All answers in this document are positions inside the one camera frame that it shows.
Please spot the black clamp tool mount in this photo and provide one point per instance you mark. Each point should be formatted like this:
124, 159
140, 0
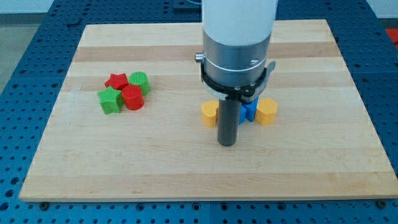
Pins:
243, 94

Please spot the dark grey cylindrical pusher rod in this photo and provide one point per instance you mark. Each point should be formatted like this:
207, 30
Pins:
228, 121

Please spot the red cylinder block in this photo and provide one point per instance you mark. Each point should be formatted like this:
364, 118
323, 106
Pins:
132, 96

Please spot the green cylinder block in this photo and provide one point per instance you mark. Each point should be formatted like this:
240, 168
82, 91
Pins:
141, 80

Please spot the blue block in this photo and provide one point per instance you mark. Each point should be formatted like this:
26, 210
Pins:
248, 112

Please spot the yellow hexagon block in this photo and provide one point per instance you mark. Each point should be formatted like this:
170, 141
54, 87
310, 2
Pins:
266, 111

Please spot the red star block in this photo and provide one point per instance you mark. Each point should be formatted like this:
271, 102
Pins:
117, 81

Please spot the blue perforated table plate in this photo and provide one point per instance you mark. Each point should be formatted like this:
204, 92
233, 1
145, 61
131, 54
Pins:
29, 96

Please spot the wooden board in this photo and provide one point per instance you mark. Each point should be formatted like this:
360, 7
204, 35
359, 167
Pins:
321, 146

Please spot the green star block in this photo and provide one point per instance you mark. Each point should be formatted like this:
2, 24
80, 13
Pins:
110, 100

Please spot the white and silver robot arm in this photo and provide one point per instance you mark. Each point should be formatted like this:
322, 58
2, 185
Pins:
236, 37

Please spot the yellow heart block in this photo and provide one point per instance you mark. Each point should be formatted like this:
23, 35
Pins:
209, 113

